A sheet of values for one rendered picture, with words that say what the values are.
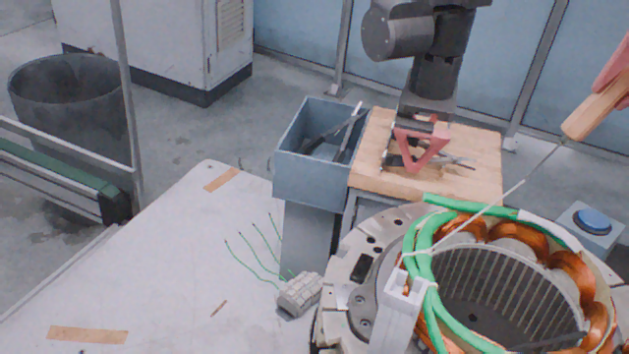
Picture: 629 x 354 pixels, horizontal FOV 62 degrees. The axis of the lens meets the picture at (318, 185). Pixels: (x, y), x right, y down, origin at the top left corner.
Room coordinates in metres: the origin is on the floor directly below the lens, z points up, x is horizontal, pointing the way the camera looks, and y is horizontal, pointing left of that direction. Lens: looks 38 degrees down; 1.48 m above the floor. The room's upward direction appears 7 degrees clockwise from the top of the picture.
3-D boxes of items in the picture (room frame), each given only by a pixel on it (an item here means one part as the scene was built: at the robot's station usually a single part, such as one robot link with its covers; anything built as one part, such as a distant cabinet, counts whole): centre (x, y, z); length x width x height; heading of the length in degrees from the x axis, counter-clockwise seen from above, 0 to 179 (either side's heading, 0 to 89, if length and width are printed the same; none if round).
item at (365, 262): (0.36, -0.05, 1.10); 0.03 x 0.01 x 0.01; 161
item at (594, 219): (0.56, -0.37, 1.04); 0.04 x 0.04 x 0.01
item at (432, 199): (0.40, -0.18, 1.15); 0.15 x 0.04 x 0.02; 71
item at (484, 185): (0.64, -0.15, 1.05); 0.20 x 0.19 x 0.02; 80
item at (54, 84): (1.59, 0.90, 0.39); 0.39 x 0.39 x 0.35
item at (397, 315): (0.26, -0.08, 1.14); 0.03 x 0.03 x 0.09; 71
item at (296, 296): (0.57, 0.00, 0.80); 0.10 x 0.05 x 0.04; 143
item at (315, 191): (0.66, 0.00, 0.92); 0.17 x 0.11 x 0.28; 170
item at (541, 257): (0.40, -0.21, 1.12); 0.06 x 0.02 x 0.04; 71
